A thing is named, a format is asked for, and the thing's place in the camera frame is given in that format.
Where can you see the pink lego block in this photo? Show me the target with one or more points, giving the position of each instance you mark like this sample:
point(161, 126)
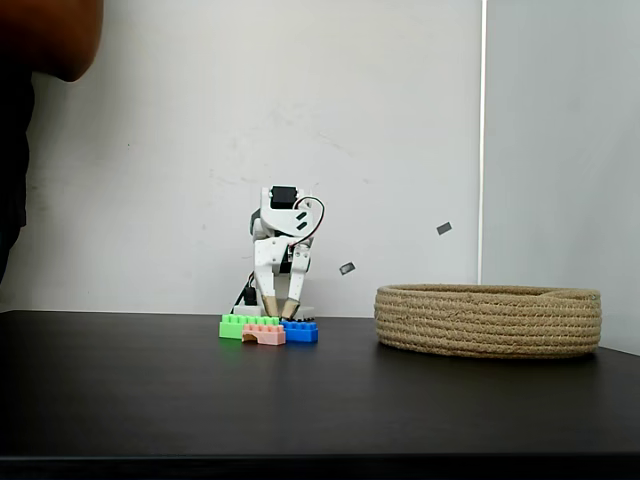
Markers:
point(267, 336)

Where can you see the green lego block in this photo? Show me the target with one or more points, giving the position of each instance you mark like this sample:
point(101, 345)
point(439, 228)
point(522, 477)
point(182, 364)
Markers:
point(230, 328)

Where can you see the blue lego block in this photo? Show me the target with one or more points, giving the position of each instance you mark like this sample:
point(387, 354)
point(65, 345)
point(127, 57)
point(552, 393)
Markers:
point(303, 334)

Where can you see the grey tape piece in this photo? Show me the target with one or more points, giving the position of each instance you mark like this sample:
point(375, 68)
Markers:
point(444, 228)
point(348, 268)

